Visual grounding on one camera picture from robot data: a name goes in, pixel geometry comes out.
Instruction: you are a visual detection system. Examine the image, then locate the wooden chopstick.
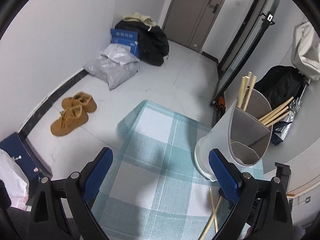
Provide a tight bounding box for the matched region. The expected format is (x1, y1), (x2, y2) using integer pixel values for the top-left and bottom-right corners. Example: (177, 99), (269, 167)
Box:
(243, 75), (257, 111)
(199, 196), (222, 240)
(209, 187), (218, 233)

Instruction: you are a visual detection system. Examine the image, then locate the silver folded umbrella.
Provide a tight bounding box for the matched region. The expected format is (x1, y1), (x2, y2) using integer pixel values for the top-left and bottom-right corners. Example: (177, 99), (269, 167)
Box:
(271, 77), (310, 146)

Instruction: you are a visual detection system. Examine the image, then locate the wooden chopstick on mat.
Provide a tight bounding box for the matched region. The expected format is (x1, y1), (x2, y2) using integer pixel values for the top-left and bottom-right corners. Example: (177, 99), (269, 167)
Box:
(209, 187), (218, 233)
(199, 196), (222, 240)

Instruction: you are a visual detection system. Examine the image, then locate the chopstick in holder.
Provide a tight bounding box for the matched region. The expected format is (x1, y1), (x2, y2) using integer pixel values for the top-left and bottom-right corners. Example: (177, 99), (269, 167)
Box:
(266, 111), (291, 127)
(259, 96), (294, 122)
(261, 106), (289, 125)
(236, 76), (247, 108)
(239, 71), (252, 109)

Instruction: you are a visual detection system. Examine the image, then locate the white utensil holder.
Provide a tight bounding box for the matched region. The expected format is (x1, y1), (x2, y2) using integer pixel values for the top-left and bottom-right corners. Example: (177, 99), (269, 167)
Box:
(194, 89), (272, 182)

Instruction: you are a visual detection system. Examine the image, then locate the chopstick in holder right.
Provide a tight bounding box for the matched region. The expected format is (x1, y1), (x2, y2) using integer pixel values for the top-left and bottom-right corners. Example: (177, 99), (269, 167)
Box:
(259, 96), (294, 122)

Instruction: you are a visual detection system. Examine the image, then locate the dark blue paper bag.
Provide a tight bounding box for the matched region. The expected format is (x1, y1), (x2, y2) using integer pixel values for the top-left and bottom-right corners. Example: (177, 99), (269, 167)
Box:
(0, 132), (52, 199)

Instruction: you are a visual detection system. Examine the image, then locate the black hanging coat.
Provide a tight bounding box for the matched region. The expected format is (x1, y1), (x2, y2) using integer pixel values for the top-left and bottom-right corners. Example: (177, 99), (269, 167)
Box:
(254, 66), (305, 110)

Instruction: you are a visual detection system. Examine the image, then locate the tan shoe near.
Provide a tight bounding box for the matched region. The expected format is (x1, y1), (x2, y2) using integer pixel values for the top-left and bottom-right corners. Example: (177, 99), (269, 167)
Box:
(50, 105), (88, 137)

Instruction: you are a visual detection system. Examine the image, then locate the tan shoe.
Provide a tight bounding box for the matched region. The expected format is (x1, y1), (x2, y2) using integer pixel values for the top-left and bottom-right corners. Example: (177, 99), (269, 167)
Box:
(61, 92), (97, 113)
(50, 105), (88, 137)

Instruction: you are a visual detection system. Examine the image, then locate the chopstick in holder left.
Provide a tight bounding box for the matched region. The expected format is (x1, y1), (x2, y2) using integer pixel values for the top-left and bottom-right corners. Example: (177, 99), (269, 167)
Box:
(236, 76), (247, 108)

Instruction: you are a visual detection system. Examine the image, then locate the teal checked table mat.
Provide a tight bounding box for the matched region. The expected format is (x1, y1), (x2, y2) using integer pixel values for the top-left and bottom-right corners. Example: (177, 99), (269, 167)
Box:
(90, 100), (266, 240)

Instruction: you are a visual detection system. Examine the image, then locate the tan shoe far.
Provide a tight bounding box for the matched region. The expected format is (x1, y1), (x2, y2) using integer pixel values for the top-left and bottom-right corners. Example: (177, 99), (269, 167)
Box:
(61, 92), (97, 113)

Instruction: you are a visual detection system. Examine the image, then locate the white hanging bag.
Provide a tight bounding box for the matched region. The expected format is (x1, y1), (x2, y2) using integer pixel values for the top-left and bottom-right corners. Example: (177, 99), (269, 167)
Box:
(291, 20), (319, 81)

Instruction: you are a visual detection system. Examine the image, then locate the grey plastic parcel bag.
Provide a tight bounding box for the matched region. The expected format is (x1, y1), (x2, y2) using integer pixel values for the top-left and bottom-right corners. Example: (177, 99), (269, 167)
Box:
(84, 56), (140, 90)

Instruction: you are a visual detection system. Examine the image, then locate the black framed glass door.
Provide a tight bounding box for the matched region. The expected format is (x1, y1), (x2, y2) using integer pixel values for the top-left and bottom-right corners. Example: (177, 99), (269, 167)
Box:
(210, 0), (280, 106)

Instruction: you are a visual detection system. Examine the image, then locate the white plastic parcel bag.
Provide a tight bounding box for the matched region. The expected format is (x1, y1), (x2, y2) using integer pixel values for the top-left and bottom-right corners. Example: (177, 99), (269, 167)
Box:
(101, 43), (140, 66)

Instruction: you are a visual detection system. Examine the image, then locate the black bag on floor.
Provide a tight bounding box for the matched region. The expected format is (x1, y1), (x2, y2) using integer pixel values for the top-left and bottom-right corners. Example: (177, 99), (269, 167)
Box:
(115, 20), (170, 67)

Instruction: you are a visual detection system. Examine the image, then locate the blue cardboard box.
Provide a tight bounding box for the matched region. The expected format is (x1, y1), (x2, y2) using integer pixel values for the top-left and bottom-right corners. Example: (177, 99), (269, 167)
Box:
(110, 29), (139, 58)

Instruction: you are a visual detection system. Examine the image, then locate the grey entrance door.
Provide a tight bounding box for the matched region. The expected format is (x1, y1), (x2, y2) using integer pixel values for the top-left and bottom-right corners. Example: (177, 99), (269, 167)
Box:
(163, 0), (225, 53)

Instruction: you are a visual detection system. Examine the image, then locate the beige cloth on bag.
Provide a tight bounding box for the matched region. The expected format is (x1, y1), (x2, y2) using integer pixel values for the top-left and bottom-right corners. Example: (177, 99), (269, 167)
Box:
(123, 12), (157, 27)

